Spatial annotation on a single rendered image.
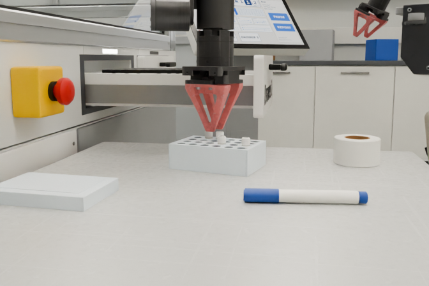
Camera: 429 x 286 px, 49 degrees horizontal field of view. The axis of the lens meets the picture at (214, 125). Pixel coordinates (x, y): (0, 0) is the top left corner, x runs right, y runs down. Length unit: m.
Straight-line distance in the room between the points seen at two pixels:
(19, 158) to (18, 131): 0.04
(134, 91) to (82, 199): 0.40
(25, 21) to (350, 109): 3.42
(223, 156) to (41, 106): 0.26
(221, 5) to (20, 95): 0.31
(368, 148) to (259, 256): 0.38
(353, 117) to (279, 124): 0.59
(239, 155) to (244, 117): 1.35
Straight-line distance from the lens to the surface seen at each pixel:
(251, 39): 1.91
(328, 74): 3.94
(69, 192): 0.55
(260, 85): 0.83
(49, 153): 0.82
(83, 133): 0.93
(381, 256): 0.43
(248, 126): 2.02
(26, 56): 0.76
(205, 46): 0.71
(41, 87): 0.71
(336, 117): 3.97
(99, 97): 0.92
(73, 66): 0.89
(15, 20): 0.74
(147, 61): 1.23
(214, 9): 0.71
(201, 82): 0.71
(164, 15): 0.71
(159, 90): 0.88
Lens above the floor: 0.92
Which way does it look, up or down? 8 degrees down
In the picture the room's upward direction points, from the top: straight up
